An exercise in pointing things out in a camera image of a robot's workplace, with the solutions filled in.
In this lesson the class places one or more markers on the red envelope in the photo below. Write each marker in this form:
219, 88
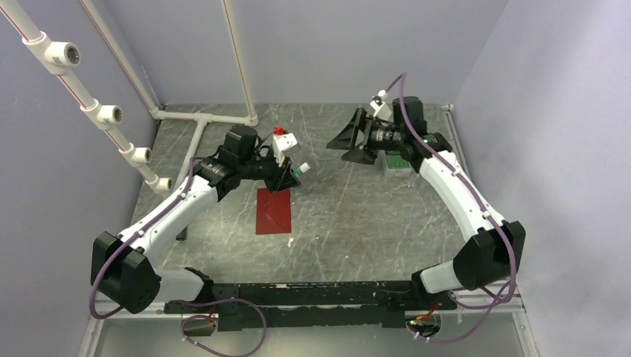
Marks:
273, 212

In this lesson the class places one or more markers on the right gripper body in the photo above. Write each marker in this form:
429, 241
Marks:
382, 138

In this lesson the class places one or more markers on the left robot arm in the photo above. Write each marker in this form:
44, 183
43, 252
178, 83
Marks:
123, 275

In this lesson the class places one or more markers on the white pvc pipe frame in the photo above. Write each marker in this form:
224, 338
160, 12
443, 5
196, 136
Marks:
56, 114

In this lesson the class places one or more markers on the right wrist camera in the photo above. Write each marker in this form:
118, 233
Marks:
379, 106

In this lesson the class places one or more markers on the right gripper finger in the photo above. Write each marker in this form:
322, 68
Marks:
360, 156
348, 137

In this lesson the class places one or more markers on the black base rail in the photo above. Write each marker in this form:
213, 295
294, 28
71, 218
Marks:
387, 303

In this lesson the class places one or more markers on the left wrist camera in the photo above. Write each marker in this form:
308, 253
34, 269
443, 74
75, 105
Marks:
283, 146

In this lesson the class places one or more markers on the green glue stick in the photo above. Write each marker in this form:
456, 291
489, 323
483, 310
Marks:
302, 169

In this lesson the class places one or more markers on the green labelled plastic box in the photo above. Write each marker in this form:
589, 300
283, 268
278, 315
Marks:
394, 165

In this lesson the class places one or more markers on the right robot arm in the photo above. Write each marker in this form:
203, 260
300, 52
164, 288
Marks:
493, 246

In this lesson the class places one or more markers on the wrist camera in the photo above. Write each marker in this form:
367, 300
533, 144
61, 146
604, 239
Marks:
283, 146
379, 106

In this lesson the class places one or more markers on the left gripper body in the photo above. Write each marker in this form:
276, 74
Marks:
261, 167

